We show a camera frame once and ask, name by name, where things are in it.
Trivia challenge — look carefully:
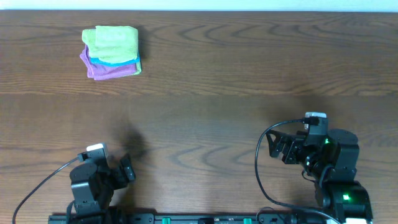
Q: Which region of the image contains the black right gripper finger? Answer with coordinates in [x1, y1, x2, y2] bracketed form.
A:
[266, 129, 294, 144]
[269, 142, 281, 157]

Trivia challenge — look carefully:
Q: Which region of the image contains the green microfiber cloth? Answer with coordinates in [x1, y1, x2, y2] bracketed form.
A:
[81, 26, 139, 63]

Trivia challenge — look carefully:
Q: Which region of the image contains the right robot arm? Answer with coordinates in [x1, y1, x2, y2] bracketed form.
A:
[266, 127, 373, 223]

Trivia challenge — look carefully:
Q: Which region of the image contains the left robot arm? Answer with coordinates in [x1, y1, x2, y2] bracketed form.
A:
[66, 152, 136, 223]

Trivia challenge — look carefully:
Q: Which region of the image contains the purple folded cloth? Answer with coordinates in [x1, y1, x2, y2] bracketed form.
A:
[80, 46, 137, 81]

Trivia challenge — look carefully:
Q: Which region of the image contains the yellow-green bottom folded cloth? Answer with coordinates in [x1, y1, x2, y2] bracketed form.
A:
[134, 62, 142, 75]

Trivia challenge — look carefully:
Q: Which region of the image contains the blue folded cloth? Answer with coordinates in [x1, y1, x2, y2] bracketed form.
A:
[90, 55, 141, 67]

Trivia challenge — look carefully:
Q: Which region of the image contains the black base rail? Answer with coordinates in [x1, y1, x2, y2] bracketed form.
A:
[47, 213, 299, 224]

